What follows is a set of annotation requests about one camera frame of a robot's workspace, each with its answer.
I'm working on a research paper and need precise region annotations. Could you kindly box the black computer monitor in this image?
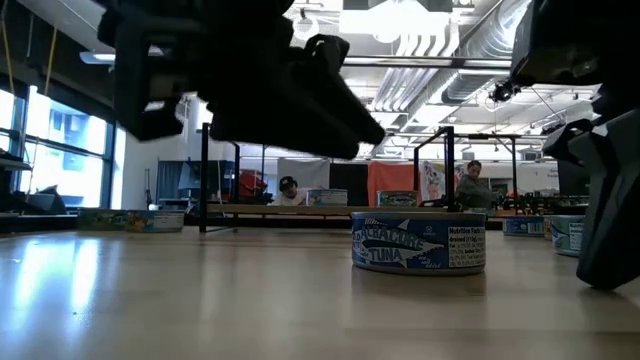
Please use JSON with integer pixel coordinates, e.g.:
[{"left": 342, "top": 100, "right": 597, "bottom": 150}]
[{"left": 557, "top": 159, "right": 594, "bottom": 197}]

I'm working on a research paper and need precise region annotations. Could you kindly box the large window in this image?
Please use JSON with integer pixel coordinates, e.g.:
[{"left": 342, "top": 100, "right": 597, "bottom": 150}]
[{"left": 0, "top": 84, "right": 117, "bottom": 211}]

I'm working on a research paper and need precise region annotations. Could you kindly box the white panel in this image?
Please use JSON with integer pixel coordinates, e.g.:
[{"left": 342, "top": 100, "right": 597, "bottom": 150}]
[{"left": 277, "top": 158, "right": 331, "bottom": 205}]

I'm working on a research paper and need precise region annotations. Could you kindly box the black beam with strip lights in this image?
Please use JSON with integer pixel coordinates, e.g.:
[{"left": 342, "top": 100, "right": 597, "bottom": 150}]
[{"left": 79, "top": 49, "right": 514, "bottom": 70}]

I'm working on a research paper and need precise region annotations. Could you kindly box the black ceiling spotlight cluster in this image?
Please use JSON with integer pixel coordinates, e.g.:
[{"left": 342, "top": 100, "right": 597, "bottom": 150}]
[{"left": 488, "top": 79, "right": 519, "bottom": 104}]

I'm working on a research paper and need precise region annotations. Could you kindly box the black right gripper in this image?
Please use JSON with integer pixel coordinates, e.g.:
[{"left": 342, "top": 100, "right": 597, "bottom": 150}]
[{"left": 509, "top": 0, "right": 640, "bottom": 120}]

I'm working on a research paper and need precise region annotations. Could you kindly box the blue albacore tuna can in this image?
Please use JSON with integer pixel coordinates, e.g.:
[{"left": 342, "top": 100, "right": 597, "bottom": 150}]
[
  {"left": 501, "top": 214, "right": 547, "bottom": 238},
  {"left": 350, "top": 210, "right": 488, "bottom": 277}
]

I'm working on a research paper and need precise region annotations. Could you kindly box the person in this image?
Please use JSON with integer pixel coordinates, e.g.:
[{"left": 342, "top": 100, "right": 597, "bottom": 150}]
[
  {"left": 453, "top": 159, "right": 496, "bottom": 210},
  {"left": 269, "top": 174, "right": 321, "bottom": 207}
]

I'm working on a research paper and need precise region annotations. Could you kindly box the orange panel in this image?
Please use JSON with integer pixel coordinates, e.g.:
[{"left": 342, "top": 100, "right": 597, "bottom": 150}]
[{"left": 367, "top": 160, "right": 417, "bottom": 207}]

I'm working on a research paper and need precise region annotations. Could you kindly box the silver ventilation duct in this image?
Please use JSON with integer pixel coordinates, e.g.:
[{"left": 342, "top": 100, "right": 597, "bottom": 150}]
[{"left": 442, "top": 0, "right": 534, "bottom": 105}]

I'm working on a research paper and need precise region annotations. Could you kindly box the green tuna can silver lid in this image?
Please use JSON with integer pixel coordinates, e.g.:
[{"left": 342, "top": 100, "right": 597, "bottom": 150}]
[{"left": 549, "top": 213, "right": 587, "bottom": 259}]

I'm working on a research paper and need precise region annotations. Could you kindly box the colourful poster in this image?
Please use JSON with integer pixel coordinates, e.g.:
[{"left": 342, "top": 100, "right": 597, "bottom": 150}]
[{"left": 418, "top": 160, "right": 447, "bottom": 202}]

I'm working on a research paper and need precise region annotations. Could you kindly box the white ring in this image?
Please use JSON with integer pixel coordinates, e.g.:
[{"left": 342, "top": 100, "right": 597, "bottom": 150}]
[{"left": 293, "top": 7, "right": 321, "bottom": 41}]

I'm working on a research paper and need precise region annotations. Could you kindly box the red object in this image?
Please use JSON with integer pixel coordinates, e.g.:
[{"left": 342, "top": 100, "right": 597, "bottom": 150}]
[{"left": 238, "top": 169, "right": 270, "bottom": 200}]

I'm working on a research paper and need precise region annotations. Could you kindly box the black metal room frame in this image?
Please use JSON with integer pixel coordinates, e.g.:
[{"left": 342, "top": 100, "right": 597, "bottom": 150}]
[{"left": 453, "top": 131, "right": 520, "bottom": 217}]

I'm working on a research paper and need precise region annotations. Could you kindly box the black panel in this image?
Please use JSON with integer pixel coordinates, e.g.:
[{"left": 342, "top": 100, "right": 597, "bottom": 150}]
[{"left": 329, "top": 162, "right": 370, "bottom": 207}]

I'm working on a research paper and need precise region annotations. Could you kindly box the dark cabinet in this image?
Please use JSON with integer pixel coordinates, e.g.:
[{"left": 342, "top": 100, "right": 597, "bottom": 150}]
[{"left": 156, "top": 159, "right": 236, "bottom": 207}]

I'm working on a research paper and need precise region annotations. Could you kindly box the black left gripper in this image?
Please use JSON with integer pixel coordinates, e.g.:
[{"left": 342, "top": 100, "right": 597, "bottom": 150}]
[{"left": 96, "top": 0, "right": 387, "bottom": 162}]

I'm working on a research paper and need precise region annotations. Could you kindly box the black metal table frame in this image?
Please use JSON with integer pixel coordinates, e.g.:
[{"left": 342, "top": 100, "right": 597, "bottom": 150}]
[{"left": 0, "top": 212, "right": 640, "bottom": 236}]

